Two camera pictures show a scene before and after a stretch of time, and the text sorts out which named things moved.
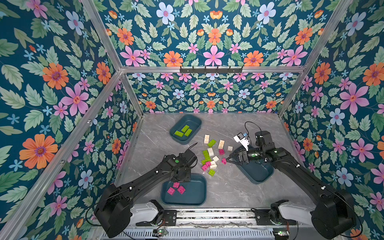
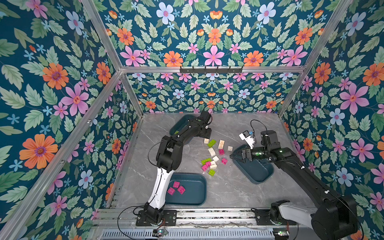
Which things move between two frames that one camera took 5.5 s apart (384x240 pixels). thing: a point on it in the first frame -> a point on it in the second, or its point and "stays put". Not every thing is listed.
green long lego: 212,143 stays put
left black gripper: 189,179 -> 208,133
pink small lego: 181,189 stays put
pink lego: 171,191 stays put
